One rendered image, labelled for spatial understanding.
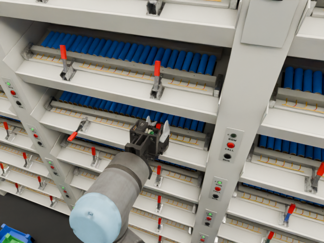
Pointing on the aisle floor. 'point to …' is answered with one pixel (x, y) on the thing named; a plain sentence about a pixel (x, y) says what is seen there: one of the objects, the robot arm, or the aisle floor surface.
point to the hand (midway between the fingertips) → (160, 127)
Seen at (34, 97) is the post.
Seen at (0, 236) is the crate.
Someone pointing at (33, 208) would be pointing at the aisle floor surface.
